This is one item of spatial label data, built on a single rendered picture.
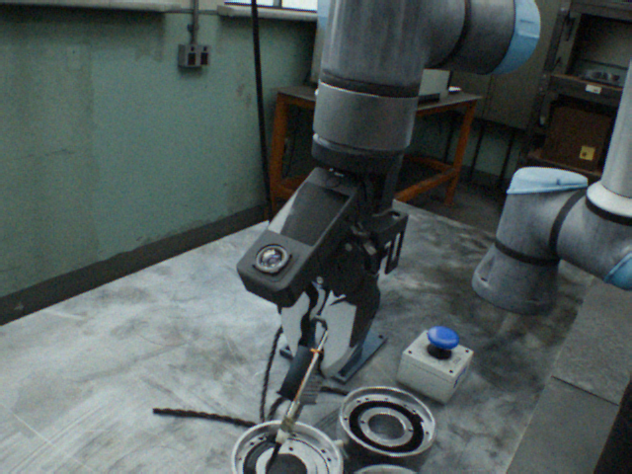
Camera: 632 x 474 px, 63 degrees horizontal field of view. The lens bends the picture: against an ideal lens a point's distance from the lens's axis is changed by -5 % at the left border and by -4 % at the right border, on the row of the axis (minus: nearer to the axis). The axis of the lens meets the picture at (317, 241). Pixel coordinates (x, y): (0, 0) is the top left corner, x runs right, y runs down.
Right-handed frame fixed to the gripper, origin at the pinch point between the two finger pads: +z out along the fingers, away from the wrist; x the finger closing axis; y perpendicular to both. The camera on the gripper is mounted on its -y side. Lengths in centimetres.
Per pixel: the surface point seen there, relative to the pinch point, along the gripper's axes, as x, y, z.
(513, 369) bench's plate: -15.0, 33.1, 13.2
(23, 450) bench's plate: 21.6, -15.9, 13.2
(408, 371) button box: -3.8, 19.7, 11.0
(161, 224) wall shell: 150, 127, 74
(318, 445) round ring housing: -1.7, 1.3, 10.2
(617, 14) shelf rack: 5, 343, -49
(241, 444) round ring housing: 4.0, -3.9, 9.7
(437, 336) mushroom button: -5.7, 21.9, 5.8
